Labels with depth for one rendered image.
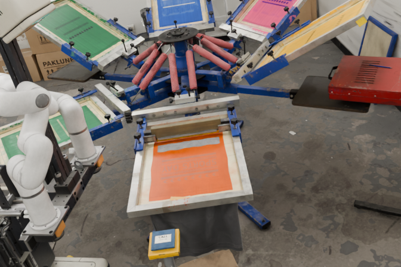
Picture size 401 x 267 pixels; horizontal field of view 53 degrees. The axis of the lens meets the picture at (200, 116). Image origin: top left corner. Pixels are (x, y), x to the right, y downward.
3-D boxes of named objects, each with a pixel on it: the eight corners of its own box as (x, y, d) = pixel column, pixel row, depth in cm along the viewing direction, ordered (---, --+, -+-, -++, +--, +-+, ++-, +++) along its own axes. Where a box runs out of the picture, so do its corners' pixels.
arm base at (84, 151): (65, 163, 199) (54, 137, 191) (75, 148, 210) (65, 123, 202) (93, 162, 196) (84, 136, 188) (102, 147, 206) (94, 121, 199)
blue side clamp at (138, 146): (145, 157, 227) (142, 147, 224) (136, 158, 228) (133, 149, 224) (148, 129, 253) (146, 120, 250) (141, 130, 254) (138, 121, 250)
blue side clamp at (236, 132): (241, 143, 225) (240, 132, 222) (233, 144, 226) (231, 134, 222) (235, 116, 251) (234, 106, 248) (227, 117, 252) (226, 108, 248)
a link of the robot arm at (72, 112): (71, 137, 188) (61, 108, 180) (63, 127, 198) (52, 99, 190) (91, 129, 192) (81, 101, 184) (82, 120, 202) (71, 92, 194)
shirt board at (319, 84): (376, 91, 266) (377, 80, 262) (367, 122, 237) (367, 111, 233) (200, 76, 328) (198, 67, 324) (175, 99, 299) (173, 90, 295)
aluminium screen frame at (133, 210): (253, 200, 183) (253, 193, 181) (128, 218, 185) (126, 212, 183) (233, 114, 251) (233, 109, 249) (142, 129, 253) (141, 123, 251)
